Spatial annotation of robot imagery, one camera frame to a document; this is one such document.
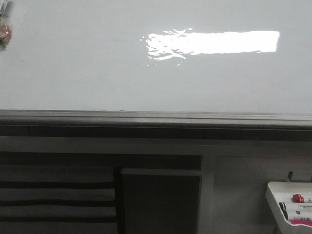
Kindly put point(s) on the white glossy whiteboard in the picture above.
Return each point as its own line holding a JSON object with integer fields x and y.
{"x": 215, "y": 56}

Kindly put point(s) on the dark grey panel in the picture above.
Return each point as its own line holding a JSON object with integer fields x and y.
{"x": 161, "y": 201}

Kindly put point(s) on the grey black striped slatted panel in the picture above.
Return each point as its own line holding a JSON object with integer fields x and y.
{"x": 58, "y": 200}

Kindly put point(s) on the black capped marker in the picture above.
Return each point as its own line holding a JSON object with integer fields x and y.
{"x": 296, "y": 211}

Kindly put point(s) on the white plastic marker tray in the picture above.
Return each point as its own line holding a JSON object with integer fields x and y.
{"x": 283, "y": 192}

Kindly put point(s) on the red capped marker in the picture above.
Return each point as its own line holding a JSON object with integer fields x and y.
{"x": 302, "y": 198}

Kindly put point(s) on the grey aluminium whiteboard tray rail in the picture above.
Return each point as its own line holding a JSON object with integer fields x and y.
{"x": 170, "y": 125}

